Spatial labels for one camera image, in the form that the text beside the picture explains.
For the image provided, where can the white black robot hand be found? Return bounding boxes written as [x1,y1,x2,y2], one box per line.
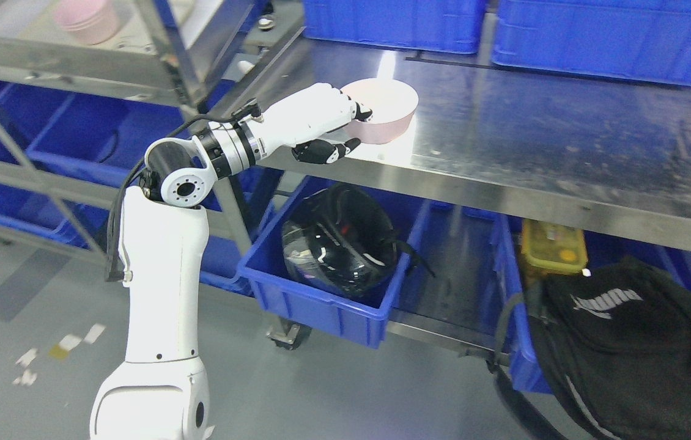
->
[242,82,374,164]

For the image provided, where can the pink plastic bowl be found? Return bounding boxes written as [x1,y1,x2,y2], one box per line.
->
[342,78,419,145]

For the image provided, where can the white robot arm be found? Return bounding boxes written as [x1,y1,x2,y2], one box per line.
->
[89,122,264,439]

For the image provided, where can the steel shelf rack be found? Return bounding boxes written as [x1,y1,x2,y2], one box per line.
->
[0,0,297,306]

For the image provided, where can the blue bin left shelf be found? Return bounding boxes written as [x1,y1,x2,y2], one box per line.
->
[25,93,183,188]

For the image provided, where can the stack of pink bowls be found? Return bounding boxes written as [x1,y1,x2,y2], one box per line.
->
[53,1,121,45]

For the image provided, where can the black helmet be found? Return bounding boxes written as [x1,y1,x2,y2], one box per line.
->
[281,183,436,301]

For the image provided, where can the blue crate top left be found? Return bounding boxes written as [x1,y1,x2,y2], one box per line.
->
[302,1,488,54]

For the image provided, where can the blue crate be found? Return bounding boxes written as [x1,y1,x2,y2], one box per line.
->
[302,1,488,54]
[491,1,691,87]

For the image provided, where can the blue bin with helmet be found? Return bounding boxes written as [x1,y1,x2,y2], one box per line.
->
[238,177,430,348]

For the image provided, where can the yellow lunch box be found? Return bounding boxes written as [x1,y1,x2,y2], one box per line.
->
[520,218,588,287]

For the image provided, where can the blue bin with backpack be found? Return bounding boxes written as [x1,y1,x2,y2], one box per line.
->
[494,216,691,394]

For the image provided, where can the stainless steel table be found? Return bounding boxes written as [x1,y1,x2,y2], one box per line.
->
[211,24,691,367]

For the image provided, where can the blue crate top right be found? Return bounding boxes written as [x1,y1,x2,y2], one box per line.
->
[491,1,691,87]

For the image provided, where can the black puma backpack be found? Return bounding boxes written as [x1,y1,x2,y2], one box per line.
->
[487,256,691,439]

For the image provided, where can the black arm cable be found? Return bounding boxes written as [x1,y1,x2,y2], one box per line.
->
[105,98,261,282]

